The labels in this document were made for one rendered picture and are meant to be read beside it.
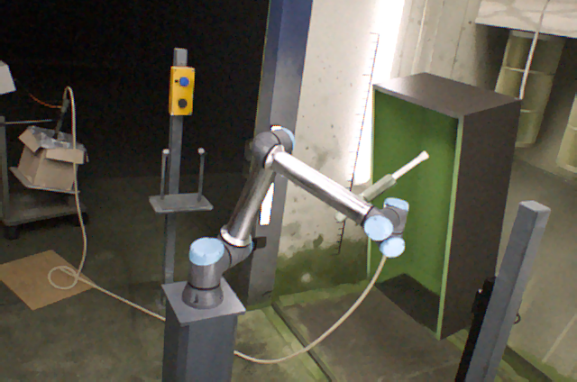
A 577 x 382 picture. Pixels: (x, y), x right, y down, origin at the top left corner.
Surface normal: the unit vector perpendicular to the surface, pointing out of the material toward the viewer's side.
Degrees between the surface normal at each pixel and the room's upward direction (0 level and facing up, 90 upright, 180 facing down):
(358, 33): 90
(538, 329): 57
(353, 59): 90
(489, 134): 90
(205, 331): 90
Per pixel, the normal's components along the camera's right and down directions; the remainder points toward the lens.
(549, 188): -0.67, -0.47
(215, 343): 0.46, 0.35
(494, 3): -0.88, 0.05
